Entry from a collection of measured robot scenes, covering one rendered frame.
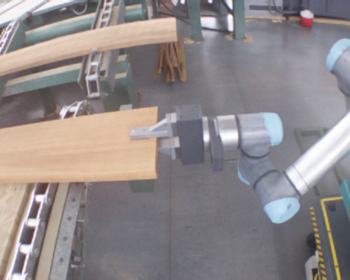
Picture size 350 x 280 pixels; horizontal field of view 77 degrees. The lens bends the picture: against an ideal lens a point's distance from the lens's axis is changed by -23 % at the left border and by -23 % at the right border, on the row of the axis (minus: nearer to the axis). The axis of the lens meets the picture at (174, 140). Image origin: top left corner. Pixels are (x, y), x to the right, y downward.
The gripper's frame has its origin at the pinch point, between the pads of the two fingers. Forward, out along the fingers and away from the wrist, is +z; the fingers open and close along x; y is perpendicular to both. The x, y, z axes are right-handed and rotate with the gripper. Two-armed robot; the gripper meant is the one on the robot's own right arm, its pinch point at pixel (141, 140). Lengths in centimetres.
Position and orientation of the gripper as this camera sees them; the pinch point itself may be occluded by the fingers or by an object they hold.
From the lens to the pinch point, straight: 61.6
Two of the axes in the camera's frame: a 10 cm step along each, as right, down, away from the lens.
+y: -0.2, -6.8, 7.3
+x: -1.0, -7.3, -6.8
